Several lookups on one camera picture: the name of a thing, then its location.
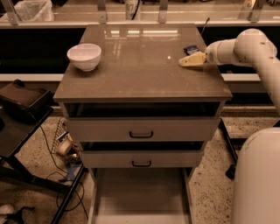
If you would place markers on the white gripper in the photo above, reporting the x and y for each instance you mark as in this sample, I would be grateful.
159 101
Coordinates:
210 54

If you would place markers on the dark blue rxbar wrapper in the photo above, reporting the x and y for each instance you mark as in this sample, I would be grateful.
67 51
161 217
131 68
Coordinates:
191 49

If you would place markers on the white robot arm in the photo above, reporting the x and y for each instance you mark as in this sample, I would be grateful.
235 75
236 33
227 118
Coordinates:
256 194

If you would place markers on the white ceramic bowl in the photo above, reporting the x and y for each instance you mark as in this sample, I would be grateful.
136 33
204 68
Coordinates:
85 56

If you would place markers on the grey drawer cabinet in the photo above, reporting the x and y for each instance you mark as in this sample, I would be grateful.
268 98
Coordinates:
139 77

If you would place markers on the white labelled cup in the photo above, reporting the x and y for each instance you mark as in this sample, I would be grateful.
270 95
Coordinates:
132 9

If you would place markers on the black chair base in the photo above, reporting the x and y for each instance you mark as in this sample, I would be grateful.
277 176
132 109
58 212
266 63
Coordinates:
230 172

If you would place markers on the tape roll on floor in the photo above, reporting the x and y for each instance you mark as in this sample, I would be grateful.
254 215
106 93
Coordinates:
64 147

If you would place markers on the dark box on table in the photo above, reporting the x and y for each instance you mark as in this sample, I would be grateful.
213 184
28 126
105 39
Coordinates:
25 104

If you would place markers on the wire mesh basket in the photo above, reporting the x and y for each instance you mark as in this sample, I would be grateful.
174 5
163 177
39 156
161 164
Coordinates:
61 133

